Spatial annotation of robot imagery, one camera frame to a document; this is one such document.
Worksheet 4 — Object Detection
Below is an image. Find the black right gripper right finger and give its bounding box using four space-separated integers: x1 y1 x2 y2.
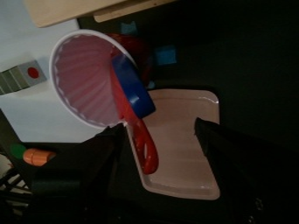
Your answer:
194 116 299 224

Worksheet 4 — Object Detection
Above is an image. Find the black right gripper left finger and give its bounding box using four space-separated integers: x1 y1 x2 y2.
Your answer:
32 122 143 224

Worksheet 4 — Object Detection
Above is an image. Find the red toy knife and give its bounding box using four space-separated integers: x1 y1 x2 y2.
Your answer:
109 49 161 175

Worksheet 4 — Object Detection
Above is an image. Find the pink plate with white rim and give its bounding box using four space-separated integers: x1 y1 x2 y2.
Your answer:
49 29 138 130

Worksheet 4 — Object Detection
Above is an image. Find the grey sushi roll red centre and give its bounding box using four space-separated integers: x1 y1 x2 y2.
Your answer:
0 59 49 96

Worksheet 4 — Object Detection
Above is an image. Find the light wooden cutting board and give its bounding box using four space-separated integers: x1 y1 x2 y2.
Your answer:
23 0 133 29

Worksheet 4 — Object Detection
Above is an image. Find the orange toy carrot piece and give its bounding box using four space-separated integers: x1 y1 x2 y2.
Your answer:
23 147 58 167

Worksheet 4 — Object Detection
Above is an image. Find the white rectangular tray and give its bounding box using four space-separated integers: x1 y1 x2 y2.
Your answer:
126 88 222 201

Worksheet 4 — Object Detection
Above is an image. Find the green round toy piece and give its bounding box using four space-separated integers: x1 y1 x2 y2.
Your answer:
10 143 28 160

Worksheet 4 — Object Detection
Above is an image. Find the blue round toy dish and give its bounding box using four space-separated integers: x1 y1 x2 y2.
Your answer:
111 53 158 119

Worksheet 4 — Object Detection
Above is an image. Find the dark red toy apple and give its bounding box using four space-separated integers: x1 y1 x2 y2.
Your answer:
107 31 153 88

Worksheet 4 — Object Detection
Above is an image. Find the blue tape square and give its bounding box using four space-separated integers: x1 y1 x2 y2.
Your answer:
119 21 138 35
155 45 178 66

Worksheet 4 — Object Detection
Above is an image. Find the light wooden strip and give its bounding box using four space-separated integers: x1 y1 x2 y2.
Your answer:
93 0 179 24

